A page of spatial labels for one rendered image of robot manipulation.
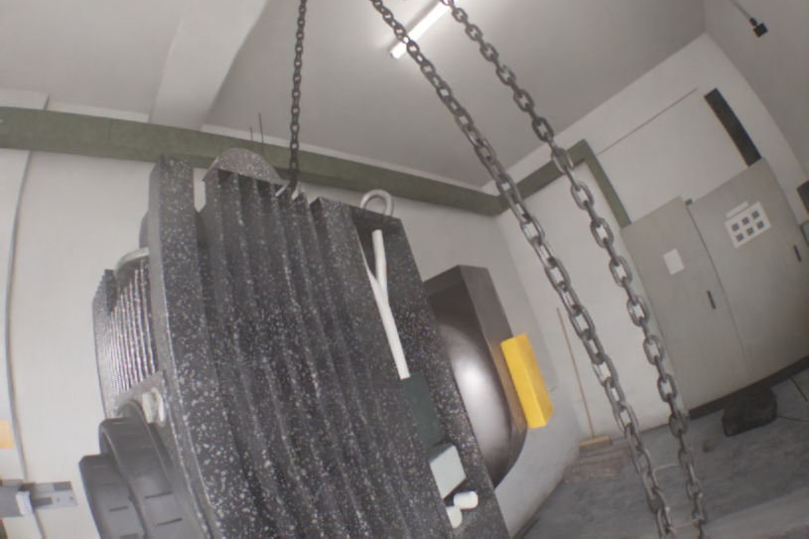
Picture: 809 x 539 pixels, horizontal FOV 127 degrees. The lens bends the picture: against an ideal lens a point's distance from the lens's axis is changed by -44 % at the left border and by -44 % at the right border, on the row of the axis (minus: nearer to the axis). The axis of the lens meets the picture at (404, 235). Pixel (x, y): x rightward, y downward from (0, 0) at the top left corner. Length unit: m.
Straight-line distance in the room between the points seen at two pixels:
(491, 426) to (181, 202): 0.55
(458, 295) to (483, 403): 0.23
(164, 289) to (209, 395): 0.10
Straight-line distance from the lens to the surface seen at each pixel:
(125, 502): 0.39
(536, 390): 0.63
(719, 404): 3.45
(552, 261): 0.26
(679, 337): 3.17
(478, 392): 0.63
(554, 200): 3.58
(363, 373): 0.45
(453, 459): 0.60
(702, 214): 3.11
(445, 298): 0.75
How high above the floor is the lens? 1.35
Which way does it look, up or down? 20 degrees up
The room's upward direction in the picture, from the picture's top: 19 degrees counter-clockwise
